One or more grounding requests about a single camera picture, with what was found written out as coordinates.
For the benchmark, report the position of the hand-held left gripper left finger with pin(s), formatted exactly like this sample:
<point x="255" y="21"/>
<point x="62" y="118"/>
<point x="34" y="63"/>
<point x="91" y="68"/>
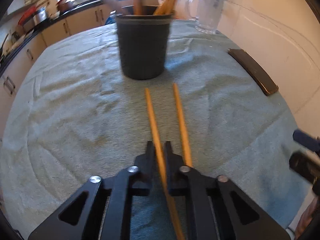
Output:
<point x="150" y="165"/>

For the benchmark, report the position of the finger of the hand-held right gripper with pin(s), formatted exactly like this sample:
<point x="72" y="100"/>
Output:
<point x="306" y="140"/>
<point x="303" y="166"/>

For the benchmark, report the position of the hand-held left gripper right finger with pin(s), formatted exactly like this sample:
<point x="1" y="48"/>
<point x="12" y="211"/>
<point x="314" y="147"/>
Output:
<point x="170" y="170"/>

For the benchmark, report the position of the dark grey utensil holder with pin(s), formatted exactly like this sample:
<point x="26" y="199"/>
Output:
<point x="143" y="47"/>

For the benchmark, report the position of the person's right hand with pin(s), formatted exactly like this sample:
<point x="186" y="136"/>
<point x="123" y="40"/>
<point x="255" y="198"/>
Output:
<point x="306" y="217"/>

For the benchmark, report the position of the black smartphone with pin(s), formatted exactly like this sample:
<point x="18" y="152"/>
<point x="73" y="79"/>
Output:
<point x="253" y="71"/>

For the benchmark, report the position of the grey-green tablecloth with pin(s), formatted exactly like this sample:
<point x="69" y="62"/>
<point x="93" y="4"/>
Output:
<point x="75" y="117"/>

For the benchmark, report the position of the blue plastic bag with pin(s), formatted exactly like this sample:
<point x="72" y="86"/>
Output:
<point x="111" y="20"/>

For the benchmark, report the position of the cream kitchen cabinets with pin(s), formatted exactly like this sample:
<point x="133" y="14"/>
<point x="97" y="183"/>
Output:
<point x="80" y="23"/>

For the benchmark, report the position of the clear glass pitcher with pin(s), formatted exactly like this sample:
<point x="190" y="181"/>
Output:
<point x="208" y="10"/>

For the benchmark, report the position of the black kitchen countertop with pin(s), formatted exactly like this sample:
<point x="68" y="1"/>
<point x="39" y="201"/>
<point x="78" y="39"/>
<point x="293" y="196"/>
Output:
<point x="62" y="13"/>

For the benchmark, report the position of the metal pot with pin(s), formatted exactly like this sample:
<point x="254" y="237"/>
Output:
<point x="40" y="15"/>

